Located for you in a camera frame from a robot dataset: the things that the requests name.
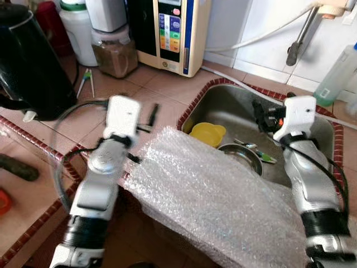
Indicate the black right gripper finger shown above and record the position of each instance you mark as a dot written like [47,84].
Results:
[258,110]

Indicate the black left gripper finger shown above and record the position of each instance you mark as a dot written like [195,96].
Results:
[153,114]

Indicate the thin white utensil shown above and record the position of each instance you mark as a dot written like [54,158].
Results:
[265,157]
[245,144]

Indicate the small steel bowl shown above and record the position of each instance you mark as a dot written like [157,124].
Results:
[240,159]

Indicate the yellow plastic cup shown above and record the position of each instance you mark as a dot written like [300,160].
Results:
[207,134]

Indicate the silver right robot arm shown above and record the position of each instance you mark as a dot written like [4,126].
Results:
[312,184]

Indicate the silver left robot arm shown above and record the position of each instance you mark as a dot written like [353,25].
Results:
[100,178]

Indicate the stainless steel sink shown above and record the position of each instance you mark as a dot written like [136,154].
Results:
[228,111]

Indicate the clear jar brown powder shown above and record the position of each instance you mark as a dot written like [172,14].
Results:
[114,58]

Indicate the clear soap bottle blue cap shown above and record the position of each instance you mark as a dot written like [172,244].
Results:
[334,78]

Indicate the small green tongs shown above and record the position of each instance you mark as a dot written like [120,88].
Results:
[86,78]

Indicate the cream black water ionizer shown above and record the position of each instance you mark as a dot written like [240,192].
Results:
[173,33]

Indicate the grey faucet cream head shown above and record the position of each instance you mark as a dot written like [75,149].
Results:
[301,36]

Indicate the white jar green lid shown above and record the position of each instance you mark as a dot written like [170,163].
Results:
[78,36]

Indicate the clear bubble wrap sheet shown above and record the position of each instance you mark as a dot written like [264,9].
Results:
[212,212]

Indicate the grey white canister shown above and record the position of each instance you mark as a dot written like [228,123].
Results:
[106,14]

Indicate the black kettle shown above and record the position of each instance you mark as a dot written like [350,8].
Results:
[30,61]

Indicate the dark elongated object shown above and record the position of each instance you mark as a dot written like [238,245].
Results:
[17,167]

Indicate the dark red container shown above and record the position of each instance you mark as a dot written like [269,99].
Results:
[53,25]

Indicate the small orange object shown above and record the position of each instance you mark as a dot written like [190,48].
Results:
[4,202]

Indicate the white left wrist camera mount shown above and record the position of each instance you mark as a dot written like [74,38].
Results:
[122,114]

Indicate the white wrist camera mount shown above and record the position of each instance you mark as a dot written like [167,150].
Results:
[122,114]
[298,114]

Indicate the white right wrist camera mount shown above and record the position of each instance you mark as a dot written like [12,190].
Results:
[298,114]

